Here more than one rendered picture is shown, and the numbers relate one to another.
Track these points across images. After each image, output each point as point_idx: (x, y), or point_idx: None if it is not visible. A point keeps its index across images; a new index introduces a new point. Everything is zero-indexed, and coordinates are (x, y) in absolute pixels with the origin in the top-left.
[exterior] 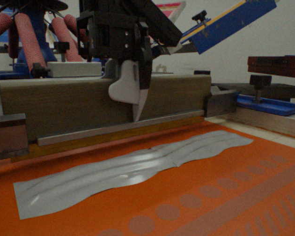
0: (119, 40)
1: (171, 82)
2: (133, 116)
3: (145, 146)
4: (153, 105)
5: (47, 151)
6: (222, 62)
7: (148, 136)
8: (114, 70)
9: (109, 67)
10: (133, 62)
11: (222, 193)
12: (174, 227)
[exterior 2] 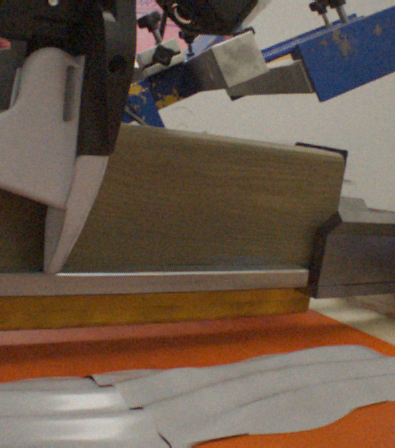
0: None
1: (203, 154)
2: (43, 253)
3: (77, 369)
4: (126, 224)
5: None
6: (392, 153)
7: (98, 337)
8: (7, 84)
9: None
10: (68, 58)
11: None
12: None
